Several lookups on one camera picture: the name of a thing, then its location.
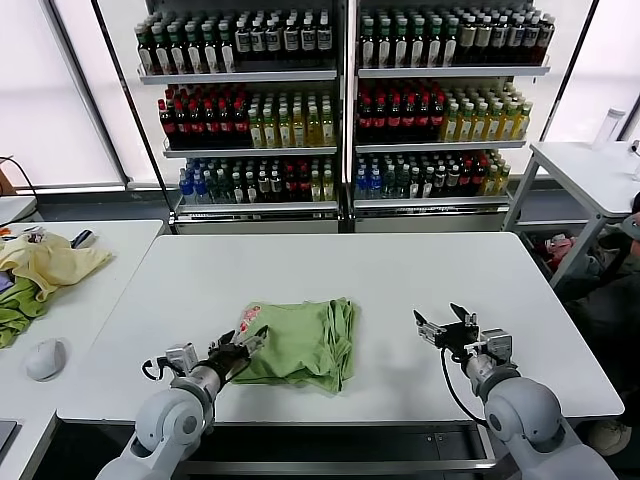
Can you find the grey metal shelf rack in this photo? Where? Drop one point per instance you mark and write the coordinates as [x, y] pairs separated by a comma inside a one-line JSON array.
[[450, 71], [240, 76]]

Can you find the yellow tea bottle green cap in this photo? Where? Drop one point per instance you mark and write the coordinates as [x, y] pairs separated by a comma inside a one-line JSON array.
[[479, 126], [493, 126], [451, 126], [465, 126], [507, 126], [522, 125]]

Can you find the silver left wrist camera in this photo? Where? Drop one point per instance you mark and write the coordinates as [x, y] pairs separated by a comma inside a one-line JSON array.
[[181, 357]]

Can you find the brown cardboard box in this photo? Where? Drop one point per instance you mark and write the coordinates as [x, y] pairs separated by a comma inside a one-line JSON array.
[[5, 182]]

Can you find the small yellow juice bottle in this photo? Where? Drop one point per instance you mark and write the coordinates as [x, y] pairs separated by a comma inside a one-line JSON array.
[[503, 181], [315, 189], [327, 189], [490, 183]]

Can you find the white side table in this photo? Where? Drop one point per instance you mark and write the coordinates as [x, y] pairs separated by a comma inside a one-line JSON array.
[[585, 170]]

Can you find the light green t-shirt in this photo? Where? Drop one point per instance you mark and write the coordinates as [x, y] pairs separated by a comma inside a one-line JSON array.
[[295, 345]]

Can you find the person in dark clothes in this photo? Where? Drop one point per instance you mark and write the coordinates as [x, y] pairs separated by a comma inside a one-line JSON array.
[[605, 310]]

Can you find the black slanted pole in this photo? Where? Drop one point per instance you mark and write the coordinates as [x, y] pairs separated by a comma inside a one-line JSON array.
[[569, 70], [169, 210]]

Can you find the small red label cola bottle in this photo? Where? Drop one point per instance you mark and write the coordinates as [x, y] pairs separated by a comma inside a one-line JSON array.
[[302, 187], [479, 181], [466, 181], [289, 187]]

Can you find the grey laptop corner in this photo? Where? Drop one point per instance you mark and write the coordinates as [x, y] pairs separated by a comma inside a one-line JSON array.
[[6, 435]]

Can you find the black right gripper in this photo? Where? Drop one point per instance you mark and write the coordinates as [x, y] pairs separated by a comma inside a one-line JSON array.
[[457, 337]]

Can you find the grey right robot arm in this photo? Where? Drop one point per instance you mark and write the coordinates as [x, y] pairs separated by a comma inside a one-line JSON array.
[[520, 415]]

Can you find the beige label dark bottle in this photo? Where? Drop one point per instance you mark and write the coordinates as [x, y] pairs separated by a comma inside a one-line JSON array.
[[483, 41], [467, 41]]

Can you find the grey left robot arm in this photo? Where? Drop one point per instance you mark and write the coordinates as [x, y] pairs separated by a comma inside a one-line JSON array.
[[170, 415]]

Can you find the black office chair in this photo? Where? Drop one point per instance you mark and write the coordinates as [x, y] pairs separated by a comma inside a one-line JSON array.
[[612, 242]]

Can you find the red cap cola bottle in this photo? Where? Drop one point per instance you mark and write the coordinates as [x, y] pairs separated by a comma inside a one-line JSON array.
[[182, 127], [211, 127], [409, 124], [196, 127], [167, 127], [437, 123], [423, 124], [225, 127], [365, 124], [380, 124], [240, 127], [394, 124]]

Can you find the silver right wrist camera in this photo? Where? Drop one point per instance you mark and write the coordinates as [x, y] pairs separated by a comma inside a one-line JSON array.
[[497, 345]]

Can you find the small dark bottle white cap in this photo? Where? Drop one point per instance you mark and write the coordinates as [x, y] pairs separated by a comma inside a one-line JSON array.
[[454, 183], [249, 190], [415, 184], [274, 189], [441, 183], [261, 189], [236, 190], [429, 184]]

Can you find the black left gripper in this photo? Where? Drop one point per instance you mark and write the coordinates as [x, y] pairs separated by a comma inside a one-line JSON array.
[[225, 365]]

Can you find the purple paper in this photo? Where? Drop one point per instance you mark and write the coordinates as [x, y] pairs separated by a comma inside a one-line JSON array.
[[4, 282]]

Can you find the crumpled olive green cloth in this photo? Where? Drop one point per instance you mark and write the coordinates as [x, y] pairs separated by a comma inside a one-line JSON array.
[[15, 310]]

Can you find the white sneaker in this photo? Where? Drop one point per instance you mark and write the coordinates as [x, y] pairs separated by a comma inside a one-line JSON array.
[[607, 437]]

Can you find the yellow juice bottle white cap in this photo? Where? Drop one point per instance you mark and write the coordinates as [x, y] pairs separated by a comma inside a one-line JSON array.
[[255, 132], [269, 132], [283, 132], [312, 131], [298, 132], [327, 131]]

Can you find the grey label dark bottle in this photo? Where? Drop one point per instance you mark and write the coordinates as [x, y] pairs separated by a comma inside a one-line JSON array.
[[515, 41], [545, 41], [530, 41], [499, 41]]

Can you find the pink cloth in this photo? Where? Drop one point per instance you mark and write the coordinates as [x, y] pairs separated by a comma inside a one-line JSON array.
[[560, 246]]

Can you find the dark tea bottle green cap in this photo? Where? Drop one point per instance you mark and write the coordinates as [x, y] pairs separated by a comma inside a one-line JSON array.
[[210, 56], [177, 57], [401, 51], [193, 57], [226, 56], [161, 57], [434, 50], [145, 57], [451, 49], [385, 51], [369, 51], [418, 50]]

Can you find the white computer mouse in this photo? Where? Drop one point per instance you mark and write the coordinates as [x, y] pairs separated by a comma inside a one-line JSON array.
[[45, 360]]

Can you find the small blue drink bottle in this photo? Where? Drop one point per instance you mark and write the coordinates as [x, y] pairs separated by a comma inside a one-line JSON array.
[[375, 185], [362, 185], [186, 192], [199, 192]]

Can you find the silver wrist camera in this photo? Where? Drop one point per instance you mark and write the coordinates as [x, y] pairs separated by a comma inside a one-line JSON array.
[[181, 357], [497, 345]]

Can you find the pale yellow garment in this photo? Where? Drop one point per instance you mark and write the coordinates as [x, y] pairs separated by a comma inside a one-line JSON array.
[[60, 265]]

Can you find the dark blue white case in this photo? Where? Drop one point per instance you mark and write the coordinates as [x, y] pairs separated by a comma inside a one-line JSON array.
[[82, 238]]

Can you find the white cap dark label bottle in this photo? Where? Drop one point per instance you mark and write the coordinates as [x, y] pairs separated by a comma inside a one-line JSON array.
[[307, 42], [290, 42], [258, 44], [242, 44], [274, 43], [323, 42]]

